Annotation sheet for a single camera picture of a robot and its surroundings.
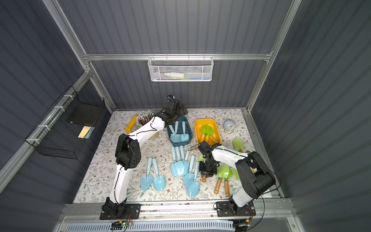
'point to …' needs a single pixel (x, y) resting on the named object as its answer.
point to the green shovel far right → (238, 145)
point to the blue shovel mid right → (188, 178)
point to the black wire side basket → (61, 131)
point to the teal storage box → (188, 130)
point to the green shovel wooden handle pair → (223, 170)
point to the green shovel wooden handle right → (226, 184)
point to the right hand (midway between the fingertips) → (204, 176)
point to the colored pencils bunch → (144, 116)
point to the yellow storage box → (214, 138)
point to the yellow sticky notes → (83, 132)
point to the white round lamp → (228, 125)
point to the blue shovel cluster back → (181, 166)
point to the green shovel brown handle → (201, 159)
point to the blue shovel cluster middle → (175, 153)
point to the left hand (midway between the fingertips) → (183, 109)
